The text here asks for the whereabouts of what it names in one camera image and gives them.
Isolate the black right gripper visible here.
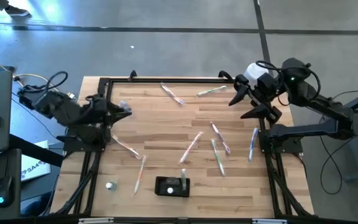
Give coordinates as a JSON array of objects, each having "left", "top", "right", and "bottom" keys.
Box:
[{"left": 228, "top": 74, "right": 284, "bottom": 125}]

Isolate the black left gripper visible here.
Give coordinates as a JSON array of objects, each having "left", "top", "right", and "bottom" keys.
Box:
[{"left": 84, "top": 95, "right": 132, "bottom": 128}]

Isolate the dark blue toothbrush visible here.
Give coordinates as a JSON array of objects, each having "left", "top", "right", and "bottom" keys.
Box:
[{"left": 116, "top": 99, "right": 133, "bottom": 113}]

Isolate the green toothbrush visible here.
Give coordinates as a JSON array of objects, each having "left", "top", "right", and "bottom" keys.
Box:
[
  {"left": 180, "top": 167, "right": 188, "bottom": 191},
  {"left": 210, "top": 138, "right": 227, "bottom": 177},
  {"left": 196, "top": 85, "right": 228, "bottom": 97}
]

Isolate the white wipes canister green label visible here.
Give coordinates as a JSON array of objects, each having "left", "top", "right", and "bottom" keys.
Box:
[{"left": 244, "top": 62, "right": 270, "bottom": 90}]

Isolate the pink purple wrapped toothbrush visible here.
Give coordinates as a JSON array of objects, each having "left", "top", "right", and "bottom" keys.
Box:
[{"left": 160, "top": 82, "right": 185, "bottom": 106}]

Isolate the red wrapped toothbrush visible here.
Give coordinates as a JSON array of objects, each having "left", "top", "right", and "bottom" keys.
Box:
[{"left": 178, "top": 130, "right": 204, "bottom": 166}]

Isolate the clear plastic cup insert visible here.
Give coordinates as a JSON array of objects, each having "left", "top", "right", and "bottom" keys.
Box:
[{"left": 165, "top": 176, "right": 181, "bottom": 187}]

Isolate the white printed box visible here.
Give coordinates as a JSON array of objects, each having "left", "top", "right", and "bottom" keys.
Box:
[{"left": 20, "top": 139, "right": 52, "bottom": 182}]

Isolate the black computer mouse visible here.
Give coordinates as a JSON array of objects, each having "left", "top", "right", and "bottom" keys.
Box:
[{"left": 0, "top": 175, "right": 14, "bottom": 208}]

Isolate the person's shoe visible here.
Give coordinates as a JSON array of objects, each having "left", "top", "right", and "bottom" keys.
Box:
[{"left": 4, "top": 3, "right": 31, "bottom": 17}]

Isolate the yellow cable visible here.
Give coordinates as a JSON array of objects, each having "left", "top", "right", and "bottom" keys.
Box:
[{"left": 0, "top": 51, "right": 76, "bottom": 100}]

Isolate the black aluminium frame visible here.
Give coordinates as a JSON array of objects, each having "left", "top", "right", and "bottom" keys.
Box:
[{"left": 50, "top": 70, "right": 315, "bottom": 224}]

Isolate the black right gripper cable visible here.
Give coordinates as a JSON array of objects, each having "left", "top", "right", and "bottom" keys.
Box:
[{"left": 255, "top": 60, "right": 322, "bottom": 106}]

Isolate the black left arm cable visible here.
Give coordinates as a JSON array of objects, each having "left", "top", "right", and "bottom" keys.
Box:
[{"left": 44, "top": 70, "right": 69, "bottom": 94}]

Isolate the black wire organizer rack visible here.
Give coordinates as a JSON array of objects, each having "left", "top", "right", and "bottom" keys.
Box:
[{"left": 154, "top": 175, "right": 192, "bottom": 199}]

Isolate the silver frame bracket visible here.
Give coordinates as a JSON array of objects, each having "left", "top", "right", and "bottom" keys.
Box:
[
  {"left": 78, "top": 217, "right": 114, "bottom": 224},
  {"left": 252, "top": 218, "right": 288, "bottom": 224}
]

